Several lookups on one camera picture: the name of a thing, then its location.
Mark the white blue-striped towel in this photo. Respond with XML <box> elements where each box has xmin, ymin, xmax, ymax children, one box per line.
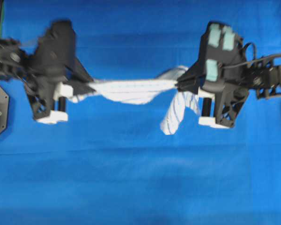
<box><xmin>69</xmin><ymin>66</ymin><xmax>200</xmax><ymax>135</ymax></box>

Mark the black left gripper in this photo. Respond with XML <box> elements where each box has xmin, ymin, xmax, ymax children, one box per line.
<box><xmin>24</xmin><ymin>53</ymin><xmax>95</xmax><ymax>124</ymax></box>

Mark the blue table cloth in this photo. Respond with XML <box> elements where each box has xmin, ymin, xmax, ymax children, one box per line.
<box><xmin>0</xmin><ymin>0</ymin><xmax>281</xmax><ymax>225</ymax></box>

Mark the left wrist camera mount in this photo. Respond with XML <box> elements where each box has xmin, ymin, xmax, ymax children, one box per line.
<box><xmin>31</xmin><ymin>20</ymin><xmax>76</xmax><ymax>72</ymax></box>

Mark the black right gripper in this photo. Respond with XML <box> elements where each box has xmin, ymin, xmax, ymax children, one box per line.
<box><xmin>176</xmin><ymin>63</ymin><xmax>249</xmax><ymax>129</ymax></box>

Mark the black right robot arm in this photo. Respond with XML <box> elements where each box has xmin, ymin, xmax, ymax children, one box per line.
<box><xmin>176</xmin><ymin>53</ymin><xmax>281</xmax><ymax>128</ymax></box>

